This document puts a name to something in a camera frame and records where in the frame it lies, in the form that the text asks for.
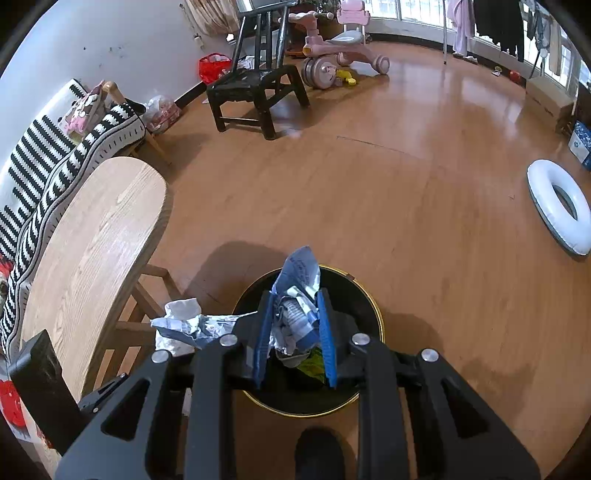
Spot clear bag with pink contents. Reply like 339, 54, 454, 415
144, 95, 182, 134

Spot wooden armrest sofa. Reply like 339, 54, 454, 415
102, 80, 172, 166

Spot black hanging garments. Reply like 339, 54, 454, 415
473, 0, 527, 63

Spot red plastic bag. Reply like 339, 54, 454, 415
198, 53, 233, 86

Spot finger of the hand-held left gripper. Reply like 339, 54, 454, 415
78, 373, 129, 414
8, 329, 89, 455

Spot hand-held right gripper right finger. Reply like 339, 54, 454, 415
316, 287, 541, 480

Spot white swim ring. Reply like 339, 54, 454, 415
527, 159, 591, 257

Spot blue white box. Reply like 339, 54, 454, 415
568, 121, 591, 172

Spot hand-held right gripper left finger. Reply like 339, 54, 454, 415
54, 288, 278, 480

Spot pink hanging garment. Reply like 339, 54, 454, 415
445, 0, 476, 56

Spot green snack packet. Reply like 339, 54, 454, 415
295, 347, 328, 384

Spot beige patterned curtain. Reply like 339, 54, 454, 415
185, 0, 241, 38

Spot pink child tricycle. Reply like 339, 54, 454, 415
287, 11, 391, 90

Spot pink cartoon pillow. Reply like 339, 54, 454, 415
59, 80, 110, 136

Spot pink child seat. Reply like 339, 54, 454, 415
336, 0, 372, 44

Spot brown cardboard box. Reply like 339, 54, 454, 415
525, 76, 578, 132

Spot metal rack pole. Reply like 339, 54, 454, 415
441, 0, 451, 65

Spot wooden table leg frame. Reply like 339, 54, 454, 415
83, 265, 185, 398

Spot person's black shoe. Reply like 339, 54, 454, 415
294, 428, 346, 480

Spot blue silver wrapper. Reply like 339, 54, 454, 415
150, 246, 324, 357

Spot black wooden chair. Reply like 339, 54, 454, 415
206, 0, 311, 140

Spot black white striped sofa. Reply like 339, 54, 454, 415
0, 78, 147, 361

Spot black gold-rimmed trash bin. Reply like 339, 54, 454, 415
231, 264, 385, 418

